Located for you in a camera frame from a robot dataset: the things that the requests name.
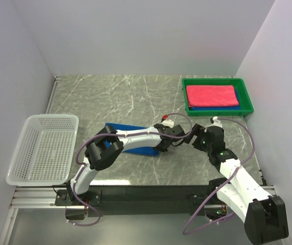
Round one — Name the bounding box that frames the pink towel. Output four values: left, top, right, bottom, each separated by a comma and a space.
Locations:
186, 85, 239, 108

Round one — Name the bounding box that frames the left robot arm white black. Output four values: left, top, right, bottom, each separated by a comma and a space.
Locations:
66, 124, 190, 205

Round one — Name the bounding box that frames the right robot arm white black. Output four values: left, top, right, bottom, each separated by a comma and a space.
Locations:
191, 120, 289, 244

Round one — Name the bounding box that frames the green plastic tray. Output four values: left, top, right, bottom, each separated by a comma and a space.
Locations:
182, 78, 254, 117

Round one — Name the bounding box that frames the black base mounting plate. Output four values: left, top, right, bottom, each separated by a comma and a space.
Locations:
55, 184, 214, 220

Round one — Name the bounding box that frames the white perforated plastic basket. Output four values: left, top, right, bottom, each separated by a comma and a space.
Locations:
6, 114, 79, 187

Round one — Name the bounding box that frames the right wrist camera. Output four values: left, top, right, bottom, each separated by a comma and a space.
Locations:
210, 116, 223, 128

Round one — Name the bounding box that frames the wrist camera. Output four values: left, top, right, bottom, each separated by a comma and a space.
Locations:
210, 116, 223, 128
161, 114, 175, 128

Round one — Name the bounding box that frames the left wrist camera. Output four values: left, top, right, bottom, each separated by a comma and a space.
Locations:
161, 114, 175, 128

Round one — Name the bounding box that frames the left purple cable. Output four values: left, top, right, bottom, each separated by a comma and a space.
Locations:
73, 112, 194, 227

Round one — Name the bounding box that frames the aluminium rail frame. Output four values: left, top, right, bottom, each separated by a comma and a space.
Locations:
10, 186, 281, 209

